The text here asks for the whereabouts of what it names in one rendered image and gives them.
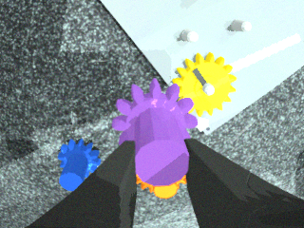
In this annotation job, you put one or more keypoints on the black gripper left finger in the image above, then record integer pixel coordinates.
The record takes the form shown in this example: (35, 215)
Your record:
(106, 199)

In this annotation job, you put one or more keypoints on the blue gear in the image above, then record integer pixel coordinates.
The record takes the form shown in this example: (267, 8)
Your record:
(77, 160)

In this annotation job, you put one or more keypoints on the white curved arrow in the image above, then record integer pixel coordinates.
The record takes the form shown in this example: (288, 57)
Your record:
(202, 122)

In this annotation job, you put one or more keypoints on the purple gear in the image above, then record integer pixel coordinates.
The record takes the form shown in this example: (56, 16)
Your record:
(158, 125)

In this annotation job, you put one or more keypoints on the white flat board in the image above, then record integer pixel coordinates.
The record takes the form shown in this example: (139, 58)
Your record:
(263, 41)

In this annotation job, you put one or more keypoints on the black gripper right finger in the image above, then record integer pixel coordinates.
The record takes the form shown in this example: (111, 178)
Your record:
(225, 195)

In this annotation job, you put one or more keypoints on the orange gear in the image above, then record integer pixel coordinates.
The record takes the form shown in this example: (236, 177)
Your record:
(163, 191)

